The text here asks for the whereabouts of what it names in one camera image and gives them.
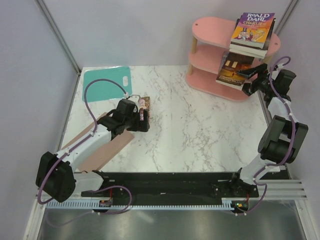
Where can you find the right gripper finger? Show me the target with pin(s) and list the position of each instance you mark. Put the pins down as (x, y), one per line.
(250, 72)
(248, 88)

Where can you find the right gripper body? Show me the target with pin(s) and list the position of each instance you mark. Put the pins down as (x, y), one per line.
(262, 83)

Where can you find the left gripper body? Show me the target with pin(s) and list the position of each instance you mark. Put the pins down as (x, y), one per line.
(133, 125)

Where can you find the dark orange Edward Bulane book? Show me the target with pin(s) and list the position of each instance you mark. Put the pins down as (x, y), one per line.
(234, 62)

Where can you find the purple illustrated children's book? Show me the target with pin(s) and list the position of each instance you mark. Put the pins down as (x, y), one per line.
(145, 103)

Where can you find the Roald Dahl Charlie book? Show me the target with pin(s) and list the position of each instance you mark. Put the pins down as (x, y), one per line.
(252, 29)

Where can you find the Hamlet red cover book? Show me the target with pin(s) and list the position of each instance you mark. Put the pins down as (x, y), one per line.
(223, 60)

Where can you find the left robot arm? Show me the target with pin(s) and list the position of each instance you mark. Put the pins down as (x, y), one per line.
(56, 174)

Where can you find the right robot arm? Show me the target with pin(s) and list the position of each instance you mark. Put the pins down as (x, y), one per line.
(284, 136)

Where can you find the Nineteen Eighty-Four book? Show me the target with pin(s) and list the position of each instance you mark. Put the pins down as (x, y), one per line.
(259, 55)

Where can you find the teal plastic file folder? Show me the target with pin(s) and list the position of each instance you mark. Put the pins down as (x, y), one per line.
(104, 90)

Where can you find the pink three-tier shelf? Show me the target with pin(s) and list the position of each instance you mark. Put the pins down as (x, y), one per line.
(211, 37)

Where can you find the brown cardboard file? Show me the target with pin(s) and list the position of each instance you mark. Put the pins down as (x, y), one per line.
(107, 150)

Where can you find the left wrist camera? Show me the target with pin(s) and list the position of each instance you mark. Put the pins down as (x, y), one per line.
(135, 97)

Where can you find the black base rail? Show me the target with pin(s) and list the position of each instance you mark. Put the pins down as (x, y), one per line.
(168, 188)

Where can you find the white slotted cable duct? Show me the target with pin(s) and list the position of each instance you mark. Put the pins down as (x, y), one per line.
(101, 204)

